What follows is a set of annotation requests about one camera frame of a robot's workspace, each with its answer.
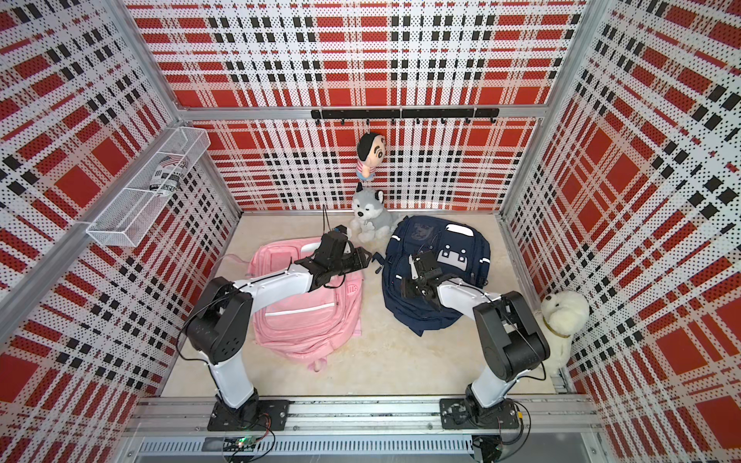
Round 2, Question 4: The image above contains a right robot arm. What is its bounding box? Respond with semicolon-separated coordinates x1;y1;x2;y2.
403;252;550;409

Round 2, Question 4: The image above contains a green circuit board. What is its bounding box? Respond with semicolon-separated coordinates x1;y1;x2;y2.
223;436;260;453

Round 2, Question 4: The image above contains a white wire mesh basket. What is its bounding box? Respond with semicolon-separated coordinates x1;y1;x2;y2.
87;127;210;248

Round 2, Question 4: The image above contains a black wall hook rail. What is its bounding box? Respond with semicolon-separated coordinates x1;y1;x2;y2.
311;107;500;123

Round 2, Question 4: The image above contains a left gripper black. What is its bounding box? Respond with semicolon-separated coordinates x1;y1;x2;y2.
331;246;374;277

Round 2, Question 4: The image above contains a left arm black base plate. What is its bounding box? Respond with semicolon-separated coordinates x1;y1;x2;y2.
208;397;291;432

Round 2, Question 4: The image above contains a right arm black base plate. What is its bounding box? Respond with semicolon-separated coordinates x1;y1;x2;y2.
439;397;521;431

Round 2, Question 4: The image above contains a striped can in basket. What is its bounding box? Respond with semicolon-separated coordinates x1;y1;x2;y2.
149;155;188;197

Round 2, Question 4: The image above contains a white fluffy plush dog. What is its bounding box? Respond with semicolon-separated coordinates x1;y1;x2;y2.
536;291;590;376

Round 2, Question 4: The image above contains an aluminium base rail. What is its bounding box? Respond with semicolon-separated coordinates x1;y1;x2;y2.
125;395;601;437

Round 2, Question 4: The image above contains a grey husky plush toy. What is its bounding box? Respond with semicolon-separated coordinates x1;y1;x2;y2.
349;181;403;243

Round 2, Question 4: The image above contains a black-haired hanging doll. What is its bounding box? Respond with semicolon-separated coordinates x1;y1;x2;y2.
356;132;386;181

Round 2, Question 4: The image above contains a navy blue backpack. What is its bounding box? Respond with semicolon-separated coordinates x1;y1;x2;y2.
381;215;491;337

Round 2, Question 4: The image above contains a pink backpack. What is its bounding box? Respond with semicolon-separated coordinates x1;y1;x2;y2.
237;237;363;372

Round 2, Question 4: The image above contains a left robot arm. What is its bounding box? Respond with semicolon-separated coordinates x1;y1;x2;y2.
183;229;372;412

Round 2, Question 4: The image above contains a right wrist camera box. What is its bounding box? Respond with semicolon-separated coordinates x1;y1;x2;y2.
408;256;419;281

